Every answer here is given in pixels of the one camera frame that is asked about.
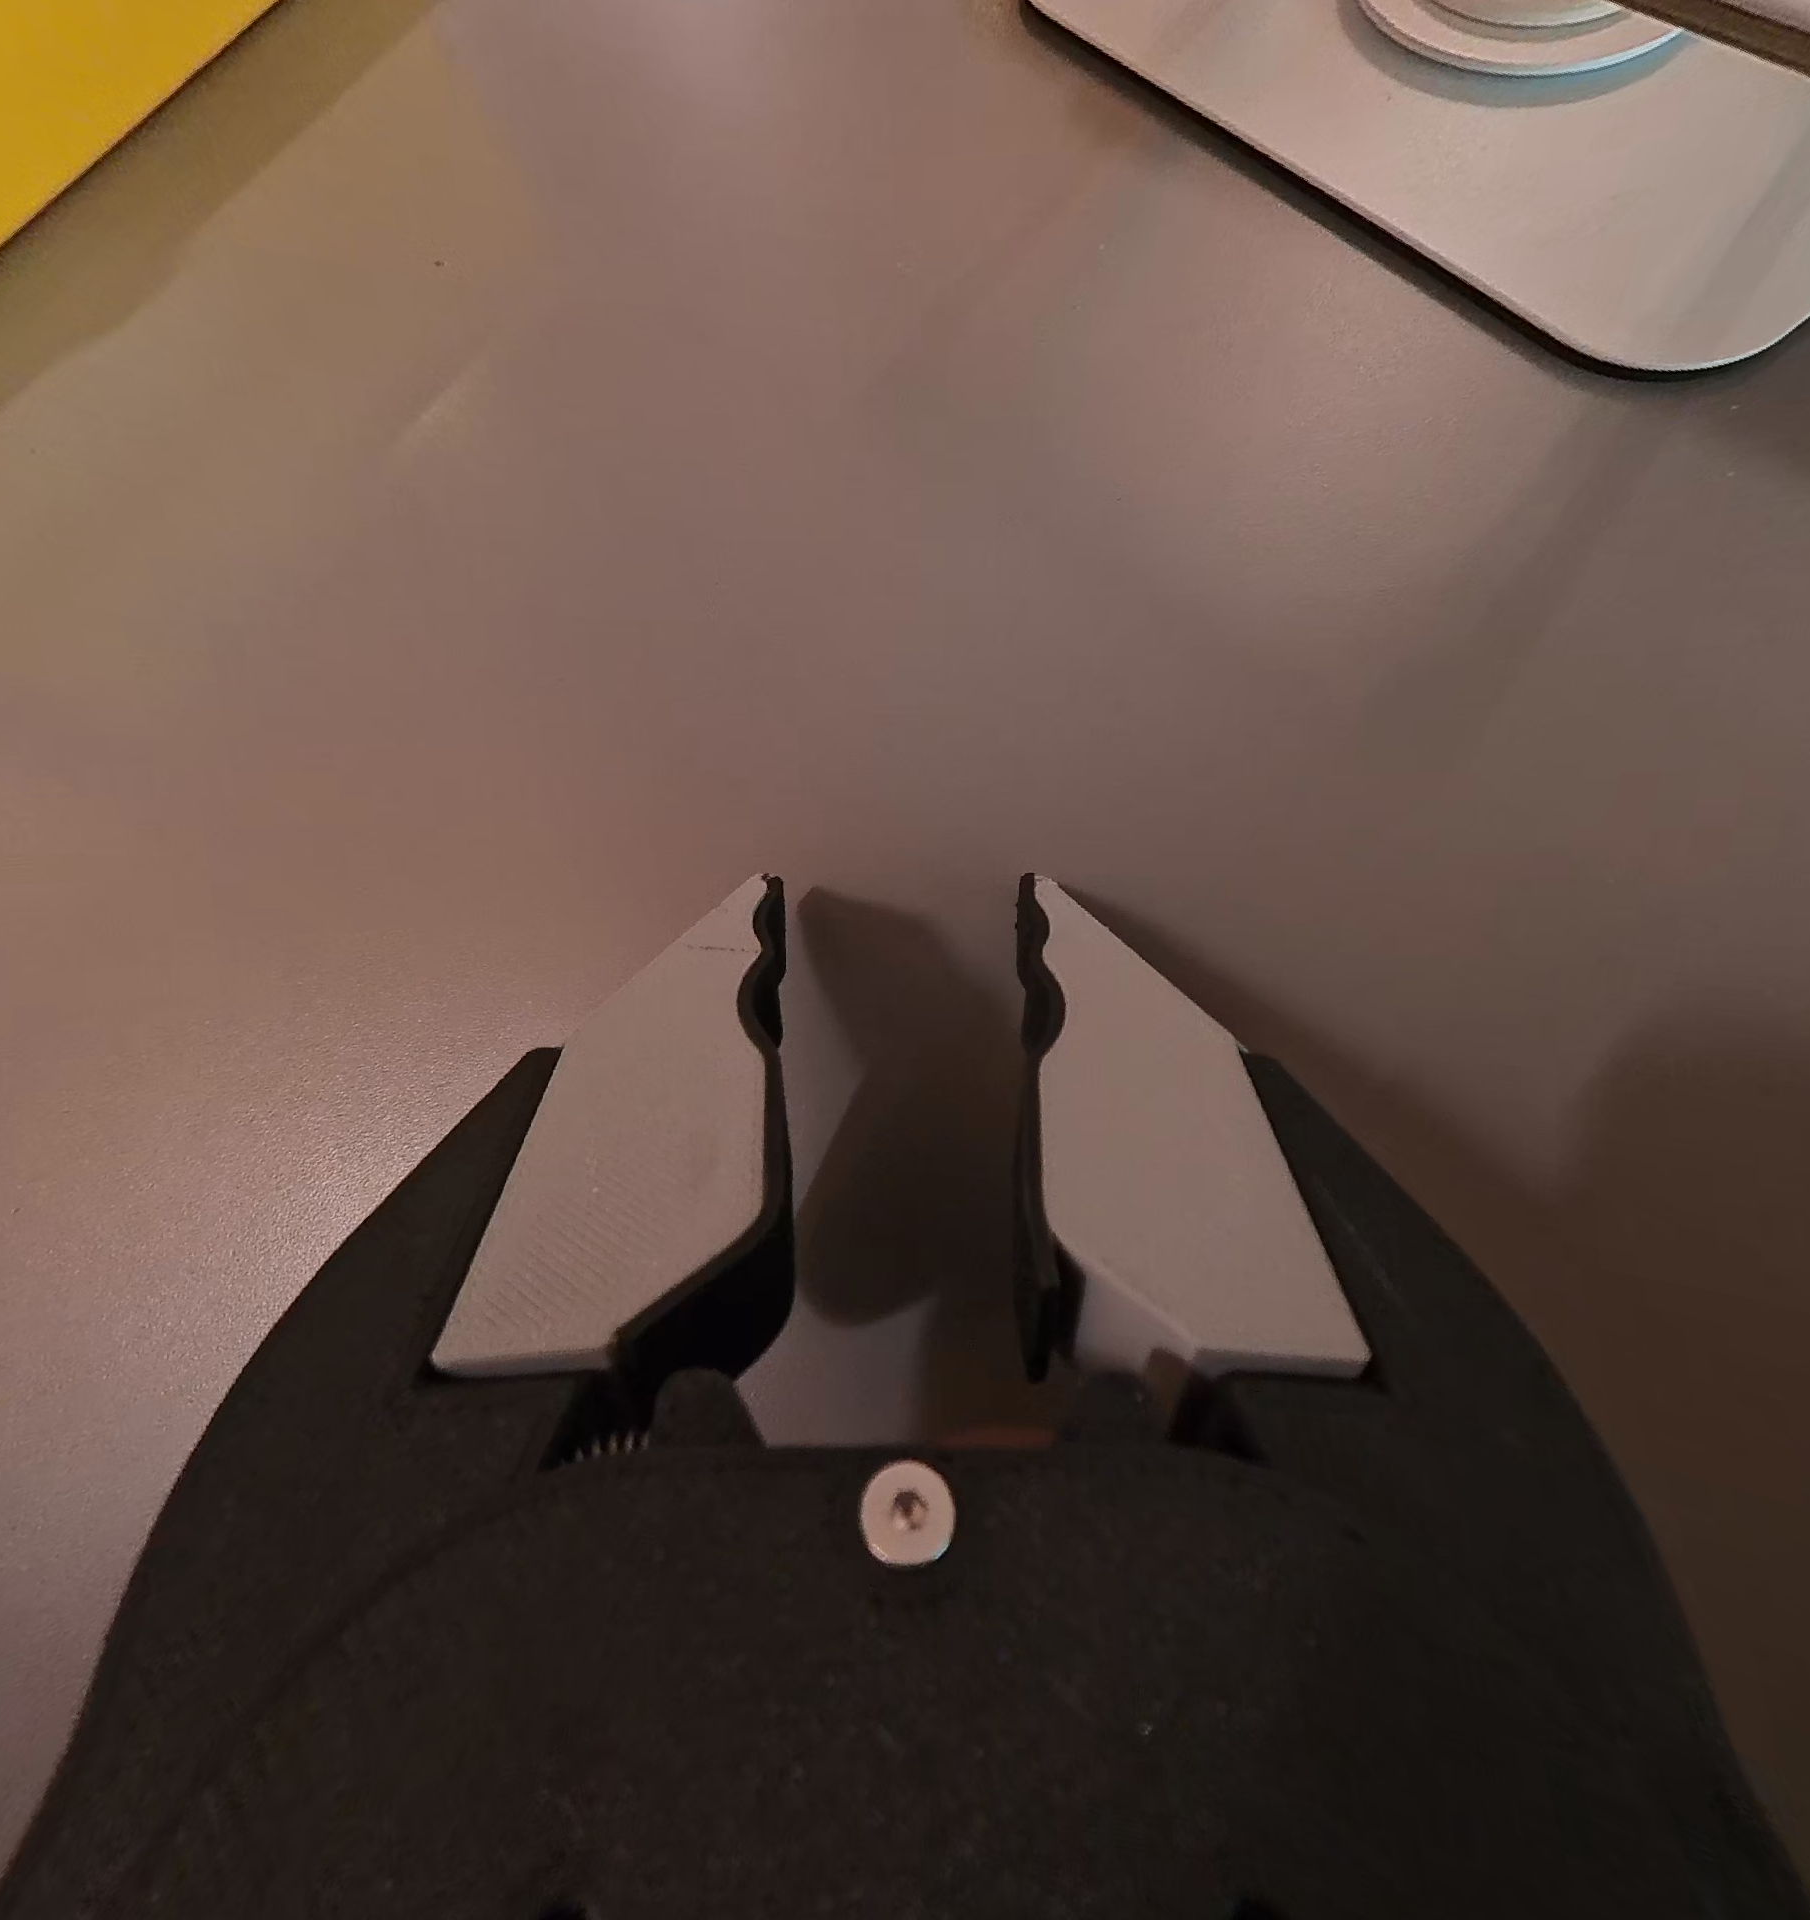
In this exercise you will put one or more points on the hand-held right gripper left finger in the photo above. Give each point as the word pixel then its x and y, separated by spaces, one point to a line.
pixel 634 1171

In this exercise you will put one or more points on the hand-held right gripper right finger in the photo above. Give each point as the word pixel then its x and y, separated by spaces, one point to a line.
pixel 1192 1184

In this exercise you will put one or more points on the white tablet stand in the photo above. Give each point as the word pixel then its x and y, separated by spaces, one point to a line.
pixel 1490 181

